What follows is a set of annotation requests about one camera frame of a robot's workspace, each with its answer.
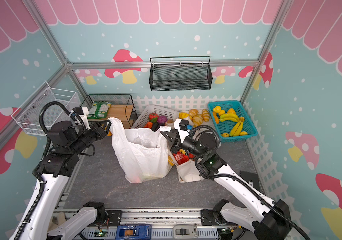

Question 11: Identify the black wire wooden shelf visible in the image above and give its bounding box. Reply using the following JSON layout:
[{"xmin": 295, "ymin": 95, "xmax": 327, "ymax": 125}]
[{"xmin": 80, "ymin": 94, "xmax": 138, "ymax": 129}]

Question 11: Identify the purple eggplant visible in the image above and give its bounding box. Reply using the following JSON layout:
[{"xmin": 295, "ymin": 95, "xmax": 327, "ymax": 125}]
[{"xmin": 151, "ymin": 122, "xmax": 160, "ymax": 132}]

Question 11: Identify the white canvas tote bag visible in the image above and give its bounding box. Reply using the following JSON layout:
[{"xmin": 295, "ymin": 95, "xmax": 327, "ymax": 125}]
[{"xmin": 167, "ymin": 119, "xmax": 205, "ymax": 184}]

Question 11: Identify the orange carrot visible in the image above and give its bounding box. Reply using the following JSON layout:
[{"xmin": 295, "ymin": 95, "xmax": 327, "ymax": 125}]
[{"xmin": 146, "ymin": 122, "xmax": 154, "ymax": 129}]

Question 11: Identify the green snack bag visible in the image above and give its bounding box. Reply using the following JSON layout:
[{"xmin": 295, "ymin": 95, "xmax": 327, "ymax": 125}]
[{"xmin": 87, "ymin": 101, "xmax": 112, "ymax": 120}]

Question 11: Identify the grey switch box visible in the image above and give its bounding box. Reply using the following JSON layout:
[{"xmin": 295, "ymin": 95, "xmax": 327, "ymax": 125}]
[{"xmin": 173, "ymin": 225, "xmax": 198, "ymax": 240}]

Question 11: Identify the white plastic tray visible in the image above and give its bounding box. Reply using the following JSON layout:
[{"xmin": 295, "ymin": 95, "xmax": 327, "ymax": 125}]
[{"xmin": 179, "ymin": 109, "xmax": 221, "ymax": 143}]

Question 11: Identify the red tomato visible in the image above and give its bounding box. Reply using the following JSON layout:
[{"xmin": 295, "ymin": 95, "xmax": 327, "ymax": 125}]
[{"xmin": 149, "ymin": 113, "xmax": 159, "ymax": 123}]

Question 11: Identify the red chips bag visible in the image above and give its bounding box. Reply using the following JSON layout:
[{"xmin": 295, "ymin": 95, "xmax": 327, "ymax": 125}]
[{"xmin": 173, "ymin": 152, "xmax": 195, "ymax": 166}]

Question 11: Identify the right croissant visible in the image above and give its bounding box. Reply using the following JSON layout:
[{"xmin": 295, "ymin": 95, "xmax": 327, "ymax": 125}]
[{"xmin": 202, "ymin": 109, "xmax": 210, "ymax": 122}]

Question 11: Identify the large croissant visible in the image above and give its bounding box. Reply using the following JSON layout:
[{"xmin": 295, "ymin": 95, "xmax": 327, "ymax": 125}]
[{"xmin": 193, "ymin": 115, "xmax": 204, "ymax": 128}]

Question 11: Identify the white plastic grocery bag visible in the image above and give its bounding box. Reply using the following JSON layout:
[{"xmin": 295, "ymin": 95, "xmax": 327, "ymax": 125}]
[{"xmin": 109, "ymin": 118, "xmax": 171, "ymax": 184}]

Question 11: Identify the yellow corn bread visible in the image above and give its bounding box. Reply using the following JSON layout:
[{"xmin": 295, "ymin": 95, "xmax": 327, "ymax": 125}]
[{"xmin": 179, "ymin": 112, "xmax": 190, "ymax": 119}]

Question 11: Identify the blue box device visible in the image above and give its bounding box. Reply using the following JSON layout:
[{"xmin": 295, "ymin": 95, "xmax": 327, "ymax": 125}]
[{"xmin": 116, "ymin": 225, "xmax": 152, "ymax": 240}]

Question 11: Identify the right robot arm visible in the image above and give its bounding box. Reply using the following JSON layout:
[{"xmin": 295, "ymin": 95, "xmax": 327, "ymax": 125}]
[{"xmin": 160, "ymin": 119, "xmax": 310, "ymax": 240}]

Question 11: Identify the round bread roll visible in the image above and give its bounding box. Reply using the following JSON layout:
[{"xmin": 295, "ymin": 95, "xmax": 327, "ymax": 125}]
[{"xmin": 189, "ymin": 109, "xmax": 199, "ymax": 118}]

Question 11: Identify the teal plastic fruit basket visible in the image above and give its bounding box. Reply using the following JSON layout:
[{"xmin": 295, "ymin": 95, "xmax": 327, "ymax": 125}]
[{"xmin": 208, "ymin": 101, "xmax": 258, "ymax": 143}]

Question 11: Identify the purple onion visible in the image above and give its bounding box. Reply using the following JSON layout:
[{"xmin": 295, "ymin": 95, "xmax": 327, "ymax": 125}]
[{"xmin": 157, "ymin": 116, "xmax": 168, "ymax": 124}]

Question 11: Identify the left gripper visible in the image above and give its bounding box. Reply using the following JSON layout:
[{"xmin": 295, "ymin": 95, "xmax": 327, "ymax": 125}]
[{"xmin": 68, "ymin": 119, "xmax": 113, "ymax": 155}]

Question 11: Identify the white plastic vegetable basket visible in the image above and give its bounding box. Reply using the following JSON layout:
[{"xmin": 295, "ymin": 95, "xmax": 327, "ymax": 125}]
[{"xmin": 131, "ymin": 105, "xmax": 179, "ymax": 129}]

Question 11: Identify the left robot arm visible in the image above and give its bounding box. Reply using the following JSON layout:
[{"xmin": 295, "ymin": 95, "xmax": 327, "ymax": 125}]
[{"xmin": 11, "ymin": 101, "xmax": 111, "ymax": 240}]

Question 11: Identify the black wire wall basket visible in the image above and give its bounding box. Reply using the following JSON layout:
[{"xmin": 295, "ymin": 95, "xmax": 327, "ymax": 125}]
[{"xmin": 149, "ymin": 56, "xmax": 213, "ymax": 91}]

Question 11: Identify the yellow lemon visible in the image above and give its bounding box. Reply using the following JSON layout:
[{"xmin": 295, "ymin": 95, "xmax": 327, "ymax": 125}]
[{"xmin": 213, "ymin": 106, "xmax": 222, "ymax": 114}]

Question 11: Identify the white wire wall basket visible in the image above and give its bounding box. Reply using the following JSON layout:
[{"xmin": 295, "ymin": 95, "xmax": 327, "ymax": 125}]
[{"xmin": 10, "ymin": 81, "xmax": 82, "ymax": 139}]

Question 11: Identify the black flat box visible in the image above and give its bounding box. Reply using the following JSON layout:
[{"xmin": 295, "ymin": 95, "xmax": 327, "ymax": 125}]
[{"xmin": 240, "ymin": 171, "xmax": 262, "ymax": 192}]

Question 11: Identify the yellow banana bunch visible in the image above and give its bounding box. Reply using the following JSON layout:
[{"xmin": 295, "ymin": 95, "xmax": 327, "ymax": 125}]
[
  {"xmin": 219, "ymin": 113, "xmax": 240, "ymax": 123},
  {"xmin": 222, "ymin": 117, "xmax": 248, "ymax": 138}
]

